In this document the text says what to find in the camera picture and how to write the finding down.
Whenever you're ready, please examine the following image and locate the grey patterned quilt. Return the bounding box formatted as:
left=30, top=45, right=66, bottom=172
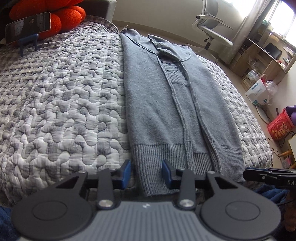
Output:
left=0, top=14, right=273, bottom=207

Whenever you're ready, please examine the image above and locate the clear plastic bag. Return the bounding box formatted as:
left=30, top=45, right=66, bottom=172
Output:
left=264, top=80, right=278, bottom=96

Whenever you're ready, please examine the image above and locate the grey knit sweater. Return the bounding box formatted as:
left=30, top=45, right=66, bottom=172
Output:
left=120, top=29, right=245, bottom=196

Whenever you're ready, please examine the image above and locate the dark grey sofa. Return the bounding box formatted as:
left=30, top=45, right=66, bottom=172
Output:
left=78, top=0, right=117, bottom=22

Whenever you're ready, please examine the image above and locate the white shopping bag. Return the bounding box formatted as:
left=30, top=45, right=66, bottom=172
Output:
left=245, top=74, right=273, bottom=107

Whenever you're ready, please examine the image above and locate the red gift box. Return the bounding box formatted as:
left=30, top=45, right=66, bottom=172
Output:
left=267, top=108, right=295, bottom=141

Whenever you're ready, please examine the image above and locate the smartphone on stand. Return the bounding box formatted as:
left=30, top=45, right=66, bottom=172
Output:
left=5, top=12, right=51, bottom=44

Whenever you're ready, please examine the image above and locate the grey office chair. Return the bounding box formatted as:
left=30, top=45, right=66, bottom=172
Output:
left=191, top=0, right=233, bottom=65

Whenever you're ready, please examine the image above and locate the orange pumpkin plush cushion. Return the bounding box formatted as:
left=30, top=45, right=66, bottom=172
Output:
left=9, top=1, right=86, bottom=40

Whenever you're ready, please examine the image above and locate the grey curtain right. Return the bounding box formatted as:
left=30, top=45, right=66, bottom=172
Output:
left=219, top=1, right=274, bottom=65

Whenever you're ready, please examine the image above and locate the purple plush toy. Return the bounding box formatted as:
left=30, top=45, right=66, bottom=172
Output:
left=285, top=105, right=296, bottom=126

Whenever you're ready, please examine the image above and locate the wooden shelf unit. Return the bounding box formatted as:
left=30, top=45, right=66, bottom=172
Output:
left=229, top=21, right=295, bottom=84

